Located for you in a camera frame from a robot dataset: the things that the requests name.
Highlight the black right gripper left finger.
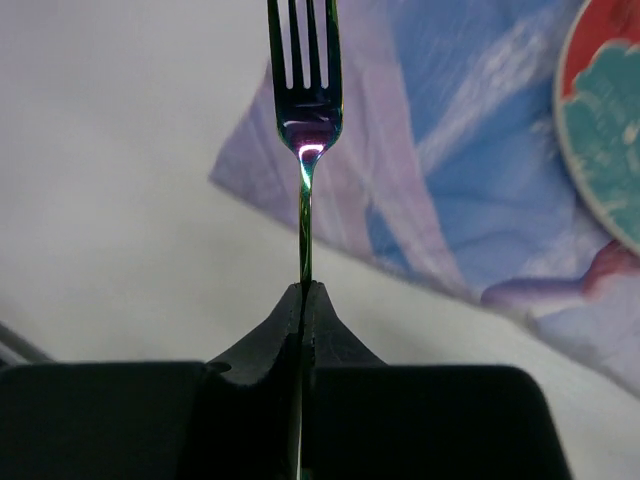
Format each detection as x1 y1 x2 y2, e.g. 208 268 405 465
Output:
1 285 302 479

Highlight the blue Elsa cloth placemat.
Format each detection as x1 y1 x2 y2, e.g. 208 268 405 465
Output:
207 0 640 401

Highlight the red teal floral plate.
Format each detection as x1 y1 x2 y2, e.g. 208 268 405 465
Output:
553 0 639 252

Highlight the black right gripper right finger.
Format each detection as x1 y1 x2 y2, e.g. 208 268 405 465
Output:
302 282 571 479

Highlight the iridescent rainbow metal fork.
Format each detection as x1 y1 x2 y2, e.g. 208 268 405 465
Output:
266 0 346 480

